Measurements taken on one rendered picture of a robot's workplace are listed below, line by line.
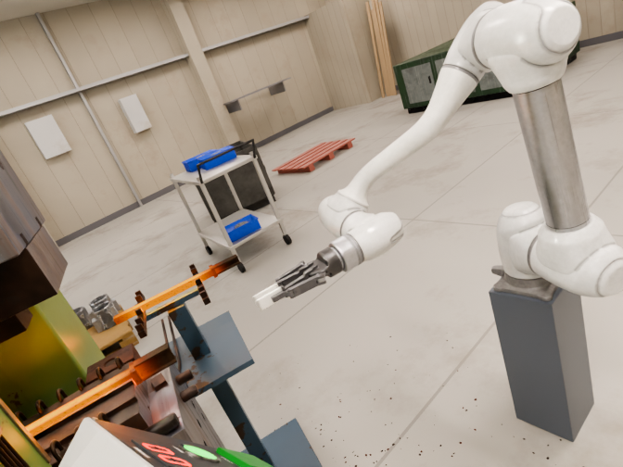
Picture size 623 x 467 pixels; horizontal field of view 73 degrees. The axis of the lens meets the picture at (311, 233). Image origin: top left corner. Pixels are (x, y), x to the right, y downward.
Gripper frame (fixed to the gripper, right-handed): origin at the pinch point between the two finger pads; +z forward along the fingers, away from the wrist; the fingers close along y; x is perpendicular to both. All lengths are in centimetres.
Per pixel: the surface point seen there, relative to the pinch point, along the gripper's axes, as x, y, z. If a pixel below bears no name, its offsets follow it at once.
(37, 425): 1, -1, 55
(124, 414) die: -1.7, -10.4, 38.0
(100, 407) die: -0.7, -4.5, 42.6
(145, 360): 2.1, -1.5, 31.2
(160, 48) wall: 169, 878, -152
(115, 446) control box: 20, -51, 29
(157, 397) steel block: -8.2, -0.3, 33.3
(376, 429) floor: -100, 36, -24
